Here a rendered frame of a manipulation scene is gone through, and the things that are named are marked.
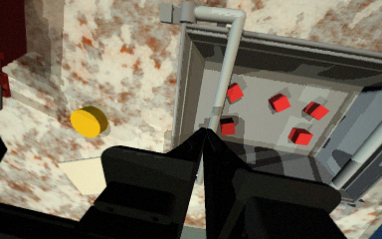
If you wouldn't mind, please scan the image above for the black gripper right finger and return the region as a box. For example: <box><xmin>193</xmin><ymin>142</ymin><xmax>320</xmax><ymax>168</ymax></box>
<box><xmin>203</xmin><ymin>128</ymin><xmax>341</xmax><ymax>239</ymax></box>

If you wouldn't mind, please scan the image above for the small red block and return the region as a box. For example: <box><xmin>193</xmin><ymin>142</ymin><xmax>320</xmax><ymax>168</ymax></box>
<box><xmin>227</xmin><ymin>82</ymin><xmax>243</xmax><ymax>102</ymax></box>
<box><xmin>288</xmin><ymin>127</ymin><xmax>313</xmax><ymax>145</ymax></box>
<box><xmin>269</xmin><ymin>93</ymin><xmax>290</xmax><ymax>113</ymax></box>
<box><xmin>220</xmin><ymin>118</ymin><xmax>235</xmax><ymax>135</ymax></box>
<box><xmin>303</xmin><ymin>101</ymin><xmax>329</xmax><ymax>120</ymax></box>

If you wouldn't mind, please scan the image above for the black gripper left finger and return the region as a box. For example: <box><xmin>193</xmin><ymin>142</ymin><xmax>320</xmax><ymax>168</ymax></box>
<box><xmin>101</xmin><ymin>127</ymin><xmax>206</xmax><ymax>239</ymax></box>

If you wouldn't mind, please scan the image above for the yellow short cylinder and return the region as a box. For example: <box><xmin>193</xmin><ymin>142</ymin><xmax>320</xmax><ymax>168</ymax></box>
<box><xmin>71</xmin><ymin>106</ymin><xmax>107</xmax><ymax>137</ymax></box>

